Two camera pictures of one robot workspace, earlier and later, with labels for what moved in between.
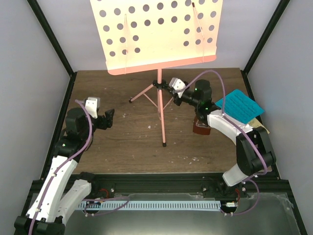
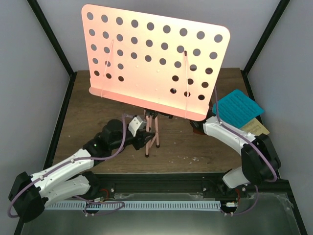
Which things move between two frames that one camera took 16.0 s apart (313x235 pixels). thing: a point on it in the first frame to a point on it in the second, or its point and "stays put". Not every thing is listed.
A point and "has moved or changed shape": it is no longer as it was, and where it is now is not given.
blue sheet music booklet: [239, 106] stays put
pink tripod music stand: [142, 35] has moved or changed shape
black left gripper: [109, 119] to [141, 136]
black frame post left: [38, 13] stays put
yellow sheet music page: [256, 124] stays put
